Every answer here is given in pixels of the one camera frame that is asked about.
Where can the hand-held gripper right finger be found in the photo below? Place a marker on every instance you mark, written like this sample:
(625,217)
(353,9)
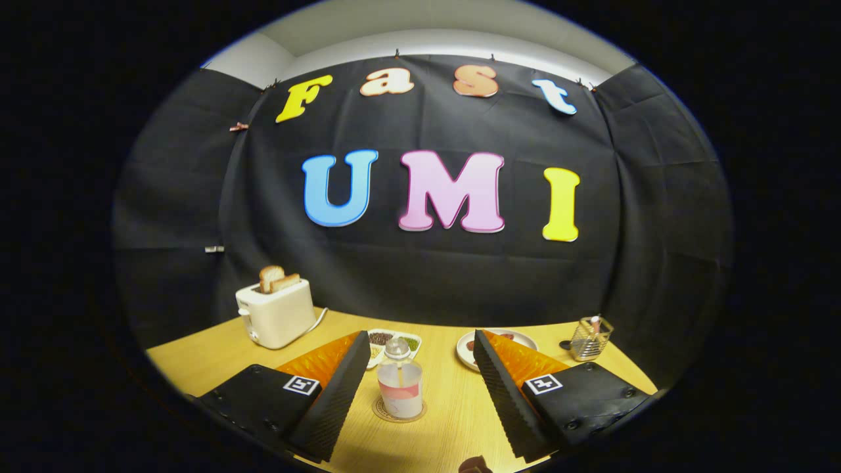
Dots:
(509,407)

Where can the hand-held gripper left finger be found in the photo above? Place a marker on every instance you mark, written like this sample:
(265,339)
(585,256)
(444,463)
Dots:
(332,414)

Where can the round cork coaster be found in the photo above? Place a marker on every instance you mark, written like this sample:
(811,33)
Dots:
(376,410)

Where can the clear juice bottle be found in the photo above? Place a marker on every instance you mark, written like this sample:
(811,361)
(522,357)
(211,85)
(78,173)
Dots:
(401,394)

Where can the wooden table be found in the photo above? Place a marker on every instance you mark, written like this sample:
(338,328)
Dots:
(447,420)

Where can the white round plate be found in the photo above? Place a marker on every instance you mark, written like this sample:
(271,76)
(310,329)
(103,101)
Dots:
(525,341)

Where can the white divided dish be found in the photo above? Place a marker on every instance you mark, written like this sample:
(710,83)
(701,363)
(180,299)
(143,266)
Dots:
(380,338)

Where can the white toaster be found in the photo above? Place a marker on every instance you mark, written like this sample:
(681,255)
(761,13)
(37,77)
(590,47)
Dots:
(279,318)

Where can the toast slice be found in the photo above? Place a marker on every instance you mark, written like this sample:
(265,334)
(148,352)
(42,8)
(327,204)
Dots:
(287,282)
(268,276)

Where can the pink clip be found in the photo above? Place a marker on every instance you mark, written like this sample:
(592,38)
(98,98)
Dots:
(238,127)

